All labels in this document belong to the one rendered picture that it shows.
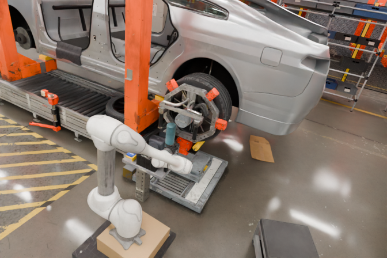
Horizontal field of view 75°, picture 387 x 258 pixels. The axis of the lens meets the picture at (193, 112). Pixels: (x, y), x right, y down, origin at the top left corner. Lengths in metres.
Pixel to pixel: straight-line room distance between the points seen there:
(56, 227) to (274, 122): 2.12
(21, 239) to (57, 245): 0.28
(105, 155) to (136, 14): 1.18
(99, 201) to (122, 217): 0.18
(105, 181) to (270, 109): 1.58
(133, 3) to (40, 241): 2.01
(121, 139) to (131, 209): 0.56
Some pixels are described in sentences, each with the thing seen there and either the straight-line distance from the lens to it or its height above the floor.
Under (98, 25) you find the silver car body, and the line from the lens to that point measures 3.26.
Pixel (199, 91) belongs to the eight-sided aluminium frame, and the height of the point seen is 1.12.
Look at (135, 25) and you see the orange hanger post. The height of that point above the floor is 1.58.
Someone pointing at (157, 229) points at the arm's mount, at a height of 0.39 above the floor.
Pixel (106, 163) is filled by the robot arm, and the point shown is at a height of 0.98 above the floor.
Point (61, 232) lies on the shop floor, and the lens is 2.54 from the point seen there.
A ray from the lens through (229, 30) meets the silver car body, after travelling 2.40.
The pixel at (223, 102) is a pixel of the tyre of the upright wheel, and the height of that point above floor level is 1.03.
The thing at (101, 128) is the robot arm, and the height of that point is 1.23.
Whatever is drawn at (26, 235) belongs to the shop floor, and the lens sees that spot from 2.60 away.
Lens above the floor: 1.98
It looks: 28 degrees down
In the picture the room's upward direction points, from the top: 9 degrees clockwise
